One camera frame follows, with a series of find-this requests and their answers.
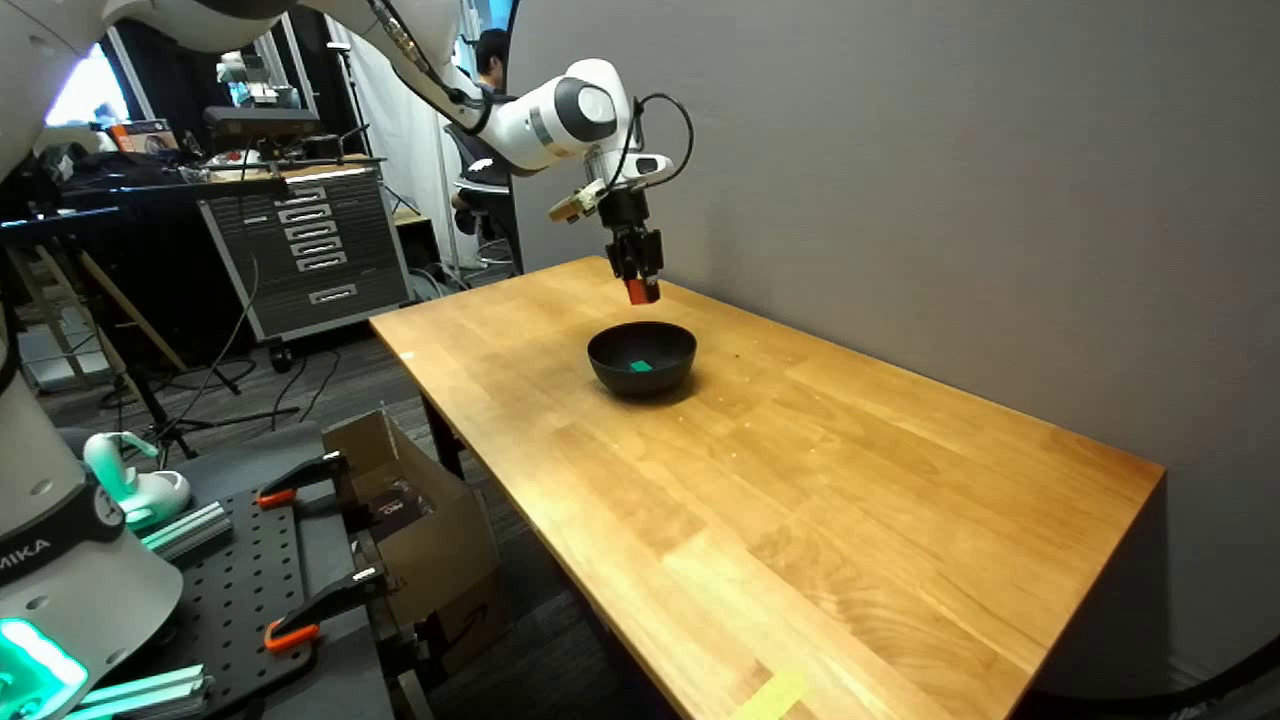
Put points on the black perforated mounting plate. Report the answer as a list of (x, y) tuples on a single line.
[(246, 584)]

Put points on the green cube block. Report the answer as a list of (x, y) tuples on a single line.
[(642, 364)]

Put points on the brown cardboard box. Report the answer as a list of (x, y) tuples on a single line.
[(424, 521)]

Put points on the red block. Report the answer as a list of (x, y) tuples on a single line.
[(646, 292)]

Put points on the black bowl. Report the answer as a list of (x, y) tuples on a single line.
[(665, 381)]

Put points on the cluttered workbench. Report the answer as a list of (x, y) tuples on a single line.
[(160, 181)]

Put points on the aluminium extrusion bar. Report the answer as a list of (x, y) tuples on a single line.
[(186, 531), (142, 694)]

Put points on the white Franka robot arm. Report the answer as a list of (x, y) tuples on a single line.
[(547, 120)]

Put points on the pale green plastic object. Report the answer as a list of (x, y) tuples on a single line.
[(135, 480)]

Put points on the yellow tape strip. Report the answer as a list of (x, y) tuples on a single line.
[(772, 697)]

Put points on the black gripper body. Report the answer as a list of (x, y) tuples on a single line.
[(634, 243)]

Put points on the black tripod stand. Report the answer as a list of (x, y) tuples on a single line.
[(146, 362)]

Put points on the black office chair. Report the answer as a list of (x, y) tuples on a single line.
[(482, 201)]

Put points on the dark drawer cabinet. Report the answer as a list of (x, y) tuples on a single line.
[(307, 254)]

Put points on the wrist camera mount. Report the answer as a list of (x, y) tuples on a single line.
[(577, 204)]

